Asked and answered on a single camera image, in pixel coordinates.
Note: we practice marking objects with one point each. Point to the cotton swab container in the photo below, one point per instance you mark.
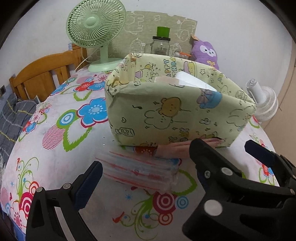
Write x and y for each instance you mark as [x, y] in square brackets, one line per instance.
[185, 55]

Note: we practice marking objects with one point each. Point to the blue checked bed sheet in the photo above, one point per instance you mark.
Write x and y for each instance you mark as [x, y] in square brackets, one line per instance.
[18, 233]

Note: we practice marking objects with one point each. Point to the pink bag packet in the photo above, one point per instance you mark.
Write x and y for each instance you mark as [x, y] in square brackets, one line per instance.
[175, 149]

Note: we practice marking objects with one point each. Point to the beige door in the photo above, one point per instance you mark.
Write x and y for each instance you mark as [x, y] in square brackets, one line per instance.
[288, 115]

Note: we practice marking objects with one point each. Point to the green desk fan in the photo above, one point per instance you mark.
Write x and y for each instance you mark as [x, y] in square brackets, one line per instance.
[92, 23]

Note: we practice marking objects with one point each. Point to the white plastic bag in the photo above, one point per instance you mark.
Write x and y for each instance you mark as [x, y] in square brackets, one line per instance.
[194, 81]

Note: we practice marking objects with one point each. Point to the white circulator fan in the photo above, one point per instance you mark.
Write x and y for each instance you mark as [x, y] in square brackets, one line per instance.
[263, 102]

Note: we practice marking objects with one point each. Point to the clear zip bag stack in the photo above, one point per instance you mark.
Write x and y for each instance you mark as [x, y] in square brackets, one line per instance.
[138, 169]

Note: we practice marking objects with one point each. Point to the glass jar with green cap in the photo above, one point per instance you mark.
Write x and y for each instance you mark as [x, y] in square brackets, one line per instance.
[161, 44]

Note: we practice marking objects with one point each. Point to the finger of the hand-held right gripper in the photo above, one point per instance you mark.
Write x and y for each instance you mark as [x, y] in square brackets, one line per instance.
[259, 150]
[215, 162]

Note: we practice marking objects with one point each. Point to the grey plaid bedding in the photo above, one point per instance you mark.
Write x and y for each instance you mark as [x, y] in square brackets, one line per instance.
[13, 120]

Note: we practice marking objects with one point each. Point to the floral tablecloth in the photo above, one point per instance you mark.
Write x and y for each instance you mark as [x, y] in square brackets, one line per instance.
[57, 162]

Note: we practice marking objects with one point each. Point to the cartoon print fabric storage box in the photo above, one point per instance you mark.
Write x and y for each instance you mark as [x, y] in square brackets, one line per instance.
[161, 115]

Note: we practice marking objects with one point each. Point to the purple plush bunny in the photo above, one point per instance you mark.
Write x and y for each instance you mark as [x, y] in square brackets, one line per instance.
[207, 51]

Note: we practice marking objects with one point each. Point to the wooden headboard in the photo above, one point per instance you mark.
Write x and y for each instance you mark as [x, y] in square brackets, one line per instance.
[41, 71]

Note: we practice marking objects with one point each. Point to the dark wall socket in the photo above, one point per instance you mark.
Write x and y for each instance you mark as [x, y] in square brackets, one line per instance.
[2, 90]

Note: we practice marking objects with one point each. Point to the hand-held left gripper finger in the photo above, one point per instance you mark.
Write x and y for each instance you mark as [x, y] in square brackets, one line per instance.
[89, 183]

